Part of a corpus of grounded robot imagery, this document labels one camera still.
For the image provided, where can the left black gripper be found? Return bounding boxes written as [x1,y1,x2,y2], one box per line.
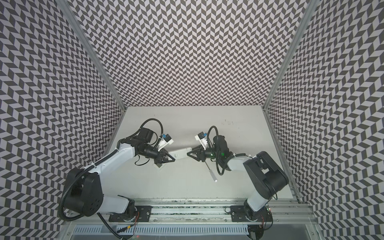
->
[139,144,176,166]

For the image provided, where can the white remote with back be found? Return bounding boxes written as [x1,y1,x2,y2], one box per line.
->
[169,148,192,160]

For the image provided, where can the clear handle screwdriver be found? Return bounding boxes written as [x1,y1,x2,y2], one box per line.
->
[205,162,218,183]

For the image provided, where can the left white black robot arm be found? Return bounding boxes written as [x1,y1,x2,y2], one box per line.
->
[58,128,175,222]

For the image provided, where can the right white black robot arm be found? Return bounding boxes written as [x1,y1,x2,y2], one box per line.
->
[187,132,289,222]

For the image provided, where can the white remote with barcode label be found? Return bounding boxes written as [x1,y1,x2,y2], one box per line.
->
[154,164,164,169]

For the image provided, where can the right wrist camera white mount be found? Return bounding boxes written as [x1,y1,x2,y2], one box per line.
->
[195,132,208,150]

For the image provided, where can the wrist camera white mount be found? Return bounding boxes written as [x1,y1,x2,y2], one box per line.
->
[157,134,174,152]
[195,132,208,150]

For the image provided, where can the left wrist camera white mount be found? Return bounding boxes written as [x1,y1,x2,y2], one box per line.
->
[157,134,174,152]

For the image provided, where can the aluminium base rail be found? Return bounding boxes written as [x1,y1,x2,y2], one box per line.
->
[64,198,316,226]

